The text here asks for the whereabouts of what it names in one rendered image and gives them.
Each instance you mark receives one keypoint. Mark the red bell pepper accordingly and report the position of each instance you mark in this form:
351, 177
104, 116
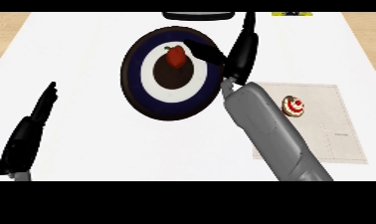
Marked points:
177, 56

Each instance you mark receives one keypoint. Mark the dark grey tray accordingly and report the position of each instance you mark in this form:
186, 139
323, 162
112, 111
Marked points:
197, 15

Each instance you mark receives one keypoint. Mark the yellow box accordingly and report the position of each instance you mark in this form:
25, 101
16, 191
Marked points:
292, 13

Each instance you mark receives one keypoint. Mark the beige placemat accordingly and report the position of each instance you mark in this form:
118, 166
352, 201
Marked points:
327, 128

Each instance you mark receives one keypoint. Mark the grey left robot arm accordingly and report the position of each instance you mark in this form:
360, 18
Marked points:
20, 176

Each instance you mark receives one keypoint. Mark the dark blue ringed plate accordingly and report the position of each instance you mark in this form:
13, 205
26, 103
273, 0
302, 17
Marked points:
171, 73

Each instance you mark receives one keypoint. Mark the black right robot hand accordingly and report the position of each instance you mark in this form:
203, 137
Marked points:
243, 56

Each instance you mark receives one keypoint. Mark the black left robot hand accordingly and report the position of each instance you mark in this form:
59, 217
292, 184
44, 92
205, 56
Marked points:
26, 135

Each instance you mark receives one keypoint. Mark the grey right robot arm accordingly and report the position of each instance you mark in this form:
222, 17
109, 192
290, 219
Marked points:
274, 125

